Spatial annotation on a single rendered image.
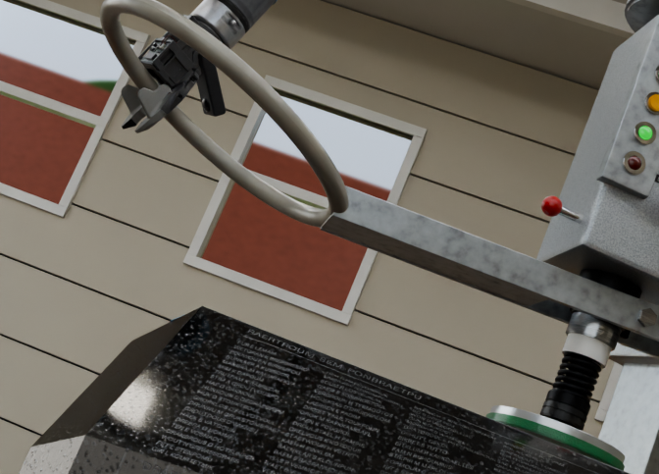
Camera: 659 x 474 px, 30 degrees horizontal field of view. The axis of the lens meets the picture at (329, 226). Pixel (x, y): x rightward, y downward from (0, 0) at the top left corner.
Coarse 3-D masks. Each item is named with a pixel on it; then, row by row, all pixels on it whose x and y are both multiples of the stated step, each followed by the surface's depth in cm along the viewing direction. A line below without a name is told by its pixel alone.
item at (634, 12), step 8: (632, 0) 204; (640, 0) 201; (648, 0) 200; (656, 0) 199; (632, 8) 205; (640, 8) 204; (648, 8) 203; (656, 8) 202; (632, 16) 207; (640, 16) 206; (648, 16) 205; (632, 24) 210; (640, 24) 208
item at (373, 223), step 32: (352, 192) 183; (352, 224) 183; (384, 224) 183; (416, 224) 184; (416, 256) 190; (448, 256) 184; (480, 256) 185; (512, 256) 186; (480, 288) 195; (512, 288) 188; (544, 288) 186; (576, 288) 187; (608, 288) 187; (608, 320) 187; (640, 320) 187
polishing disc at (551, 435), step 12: (504, 420) 182; (516, 420) 181; (528, 420) 180; (528, 432) 181; (540, 432) 178; (552, 432) 178; (564, 444) 178; (576, 444) 177; (588, 444) 178; (588, 456) 180; (600, 456) 178; (612, 456) 180; (624, 468) 185
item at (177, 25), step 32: (128, 0) 173; (192, 32) 166; (128, 64) 200; (224, 64) 165; (256, 96) 165; (192, 128) 209; (288, 128) 167; (224, 160) 209; (320, 160) 171; (256, 192) 207; (320, 224) 193
